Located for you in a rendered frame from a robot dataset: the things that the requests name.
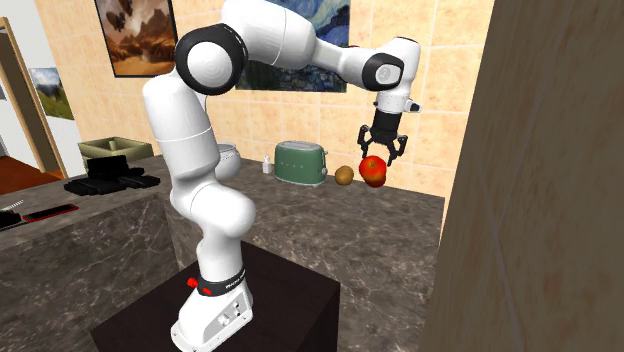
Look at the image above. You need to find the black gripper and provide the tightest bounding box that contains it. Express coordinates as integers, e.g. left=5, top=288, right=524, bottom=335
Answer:
left=356, top=108, right=409, bottom=167

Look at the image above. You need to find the red apple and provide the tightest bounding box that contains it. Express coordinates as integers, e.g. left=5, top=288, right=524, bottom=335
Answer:
left=358, top=155, right=388, bottom=189

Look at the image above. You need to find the brown kiwi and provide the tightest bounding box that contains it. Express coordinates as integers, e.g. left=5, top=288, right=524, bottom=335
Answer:
left=334, top=165, right=355, bottom=187

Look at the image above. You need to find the green toaster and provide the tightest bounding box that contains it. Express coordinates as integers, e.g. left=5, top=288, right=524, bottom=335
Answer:
left=273, top=140, right=329, bottom=188

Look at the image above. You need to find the white round pot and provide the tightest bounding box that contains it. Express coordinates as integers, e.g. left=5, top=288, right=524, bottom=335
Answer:
left=214, top=142, right=242, bottom=182

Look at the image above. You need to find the tall wooden cabinet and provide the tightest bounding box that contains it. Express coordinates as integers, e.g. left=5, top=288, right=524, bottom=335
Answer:
left=419, top=0, right=624, bottom=352

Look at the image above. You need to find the dark robot stand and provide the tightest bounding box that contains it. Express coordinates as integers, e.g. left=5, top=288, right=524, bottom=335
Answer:
left=89, top=241, right=341, bottom=352

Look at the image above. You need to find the olive green bin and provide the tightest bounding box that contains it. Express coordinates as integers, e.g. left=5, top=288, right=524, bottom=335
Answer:
left=77, top=136, right=155, bottom=170

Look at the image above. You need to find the black flat appliance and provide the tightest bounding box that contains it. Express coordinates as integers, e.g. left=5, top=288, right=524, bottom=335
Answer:
left=64, top=156, right=162, bottom=197

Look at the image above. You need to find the red flat phone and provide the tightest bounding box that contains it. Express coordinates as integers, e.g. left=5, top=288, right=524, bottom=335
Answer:
left=22, top=203, right=79, bottom=224

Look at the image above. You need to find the black flat object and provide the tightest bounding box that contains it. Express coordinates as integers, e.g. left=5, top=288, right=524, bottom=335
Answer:
left=0, top=209, right=24, bottom=231

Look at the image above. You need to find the blue swirl wall picture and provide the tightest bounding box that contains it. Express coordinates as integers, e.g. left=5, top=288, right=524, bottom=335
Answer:
left=235, top=0, right=351, bottom=94

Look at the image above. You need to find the brown landscape wall picture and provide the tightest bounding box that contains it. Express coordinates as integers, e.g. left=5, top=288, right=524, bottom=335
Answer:
left=93, top=0, right=179, bottom=79

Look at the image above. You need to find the green hill wall picture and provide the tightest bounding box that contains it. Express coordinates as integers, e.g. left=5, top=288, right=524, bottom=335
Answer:
left=29, top=67, right=75, bottom=121

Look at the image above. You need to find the wooden door frame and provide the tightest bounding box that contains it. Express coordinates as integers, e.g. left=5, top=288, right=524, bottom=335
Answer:
left=0, top=16, right=68, bottom=180

